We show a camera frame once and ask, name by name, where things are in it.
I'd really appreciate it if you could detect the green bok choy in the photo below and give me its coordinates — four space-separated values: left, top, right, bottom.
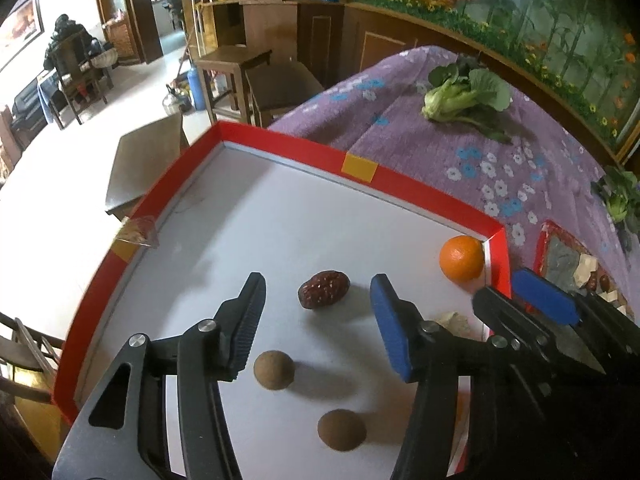
421 55 513 143

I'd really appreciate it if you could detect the dark wooden stool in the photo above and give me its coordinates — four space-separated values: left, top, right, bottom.
245 62 326 128

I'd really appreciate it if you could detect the dark-leaf green cabbage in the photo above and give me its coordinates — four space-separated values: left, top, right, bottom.
590 165 640 241

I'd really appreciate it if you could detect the white chunk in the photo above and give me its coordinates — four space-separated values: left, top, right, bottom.
432 311 473 341
572 254 598 288
597 290 628 311

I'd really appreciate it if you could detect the wicker basket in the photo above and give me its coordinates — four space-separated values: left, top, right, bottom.
102 17 141 63

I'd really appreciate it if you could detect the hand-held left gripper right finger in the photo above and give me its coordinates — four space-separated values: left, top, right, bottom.
370 274 576 480

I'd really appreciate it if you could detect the clear plastic wrapper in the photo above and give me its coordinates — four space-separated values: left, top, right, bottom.
112 215 158 261

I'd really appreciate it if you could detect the low wooden table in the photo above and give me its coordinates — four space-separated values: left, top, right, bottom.
104 112 188 221

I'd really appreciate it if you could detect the purple floral blanket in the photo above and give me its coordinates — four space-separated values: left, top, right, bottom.
267 45 640 321

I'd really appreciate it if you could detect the orange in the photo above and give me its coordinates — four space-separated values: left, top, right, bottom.
439 235 486 282

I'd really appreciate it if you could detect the blue water bottle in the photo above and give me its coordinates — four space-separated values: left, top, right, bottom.
186 69 207 111

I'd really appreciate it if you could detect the black sofa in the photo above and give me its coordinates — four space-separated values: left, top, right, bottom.
10 77 51 126

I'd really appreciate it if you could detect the floral glass cabinet panel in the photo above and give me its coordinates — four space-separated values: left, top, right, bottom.
350 0 640 161

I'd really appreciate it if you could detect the brown longan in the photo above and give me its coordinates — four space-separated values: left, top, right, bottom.
253 350 296 391
318 408 367 452

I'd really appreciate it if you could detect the metal kettle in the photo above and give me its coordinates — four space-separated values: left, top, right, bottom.
162 85 193 116

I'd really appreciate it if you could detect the framed wall picture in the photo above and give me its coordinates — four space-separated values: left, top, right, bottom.
0 0 43 58

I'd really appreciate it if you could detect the red-rimmed white box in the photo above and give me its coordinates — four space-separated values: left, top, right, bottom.
52 121 513 480

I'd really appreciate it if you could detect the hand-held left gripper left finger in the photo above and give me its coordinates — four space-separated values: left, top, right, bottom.
52 272 267 480

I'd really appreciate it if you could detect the grey mat with red border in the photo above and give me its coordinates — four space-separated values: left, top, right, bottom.
532 219 636 321

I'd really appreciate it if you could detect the wooden slatted chair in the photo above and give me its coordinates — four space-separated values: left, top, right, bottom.
0 310 66 406

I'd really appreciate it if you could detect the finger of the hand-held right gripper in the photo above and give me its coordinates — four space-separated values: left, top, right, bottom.
472 287 606 381
511 267 640 361

